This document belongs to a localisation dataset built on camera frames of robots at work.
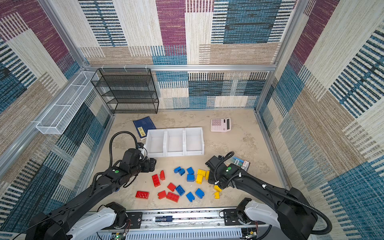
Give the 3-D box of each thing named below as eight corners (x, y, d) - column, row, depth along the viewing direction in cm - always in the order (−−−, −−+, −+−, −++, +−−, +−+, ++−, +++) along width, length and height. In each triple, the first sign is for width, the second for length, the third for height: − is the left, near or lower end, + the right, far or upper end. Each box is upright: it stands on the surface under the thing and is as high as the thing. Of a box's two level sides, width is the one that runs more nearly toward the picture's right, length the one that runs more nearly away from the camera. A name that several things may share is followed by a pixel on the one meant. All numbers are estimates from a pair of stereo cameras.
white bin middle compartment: (164, 158, 97) (163, 152, 91) (168, 134, 108) (166, 128, 103) (183, 158, 97) (182, 152, 91) (184, 134, 108) (183, 128, 103)
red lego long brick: (155, 187, 85) (154, 186, 83) (152, 177, 89) (151, 175, 87) (161, 185, 86) (160, 183, 84) (158, 174, 90) (157, 173, 88)
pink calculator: (210, 132, 108) (211, 129, 106) (209, 120, 116) (209, 117, 113) (232, 132, 108) (233, 129, 106) (229, 120, 116) (230, 117, 113)
